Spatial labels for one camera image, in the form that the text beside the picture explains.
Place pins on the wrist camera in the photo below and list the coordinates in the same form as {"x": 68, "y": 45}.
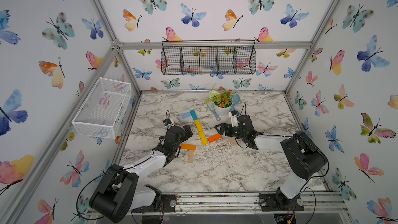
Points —
{"x": 167, "y": 122}
{"x": 233, "y": 116}

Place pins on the white mesh basket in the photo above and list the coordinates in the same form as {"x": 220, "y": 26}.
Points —
{"x": 103, "y": 109}

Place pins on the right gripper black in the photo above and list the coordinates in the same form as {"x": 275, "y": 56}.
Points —
{"x": 228, "y": 126}

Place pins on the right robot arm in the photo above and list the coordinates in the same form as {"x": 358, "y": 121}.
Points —
{"x": 303, "y": 156}

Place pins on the artificial green orange plant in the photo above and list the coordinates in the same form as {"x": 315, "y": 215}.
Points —
{"x": 222, "y": 99}

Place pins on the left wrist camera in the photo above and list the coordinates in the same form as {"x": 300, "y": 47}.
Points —
{"x": 167, "y": 122}

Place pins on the light blue dustpan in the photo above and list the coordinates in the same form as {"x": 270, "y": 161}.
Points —
{"x": 235, "y": 101}

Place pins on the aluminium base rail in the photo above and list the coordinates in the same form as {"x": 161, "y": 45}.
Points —
{"x": 318, "y": 202}

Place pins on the white flower pot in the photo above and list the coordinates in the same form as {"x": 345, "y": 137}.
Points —
{"x": 222, "y": 111}

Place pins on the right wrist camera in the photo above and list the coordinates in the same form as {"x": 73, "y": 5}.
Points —
{"x": 233, "y": 116}

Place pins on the natural wood block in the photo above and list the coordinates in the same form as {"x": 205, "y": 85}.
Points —
{"x": 191, "y": 156}
{"x": 232, "y": 141}

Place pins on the red orange block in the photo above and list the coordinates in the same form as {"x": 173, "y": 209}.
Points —
{"x": 214, "y": 138}

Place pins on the light blue block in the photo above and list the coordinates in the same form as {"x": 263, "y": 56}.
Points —
{"x": 186, "y": 115}

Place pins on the yellow block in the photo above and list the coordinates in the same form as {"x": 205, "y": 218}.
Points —
{"x": 203, "y": 138}
{"x": 198, "y": 125}

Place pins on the teal small brush handle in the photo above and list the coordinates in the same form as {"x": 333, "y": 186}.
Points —
{"x": 212, "y": 109}

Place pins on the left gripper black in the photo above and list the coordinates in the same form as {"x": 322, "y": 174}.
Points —
{"x": 187, "y": 131}

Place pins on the teal block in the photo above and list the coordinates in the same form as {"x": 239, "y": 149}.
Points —
{"x": 193, "y": 115}

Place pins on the black wire basket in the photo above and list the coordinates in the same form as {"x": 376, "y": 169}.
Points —
{"x": 208, "y": 57}

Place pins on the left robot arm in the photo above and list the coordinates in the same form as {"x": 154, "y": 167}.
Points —
{"x": 120, "y": 189}

